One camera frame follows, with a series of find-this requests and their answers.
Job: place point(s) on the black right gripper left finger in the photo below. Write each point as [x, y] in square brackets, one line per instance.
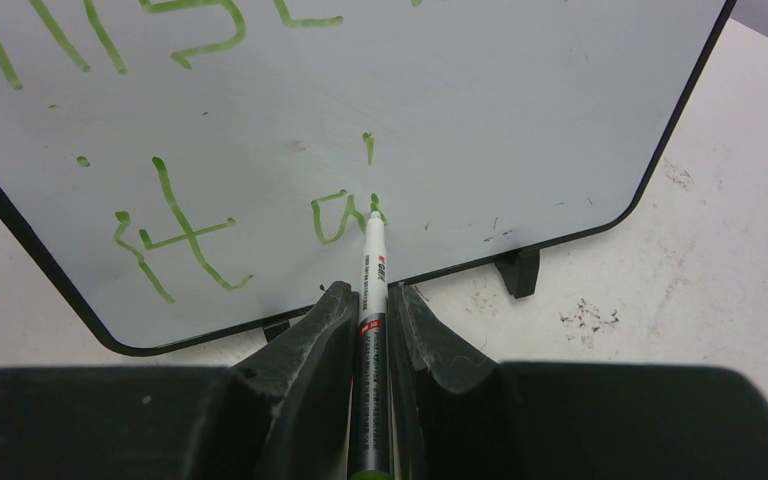
[281, 413]

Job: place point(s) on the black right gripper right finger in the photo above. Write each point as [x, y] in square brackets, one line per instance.
[461, 415]

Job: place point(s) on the silver marker pen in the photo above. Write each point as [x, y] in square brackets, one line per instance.
[370, 439]

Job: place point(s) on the black framed small whiteboard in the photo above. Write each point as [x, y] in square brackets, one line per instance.
[184, 170]

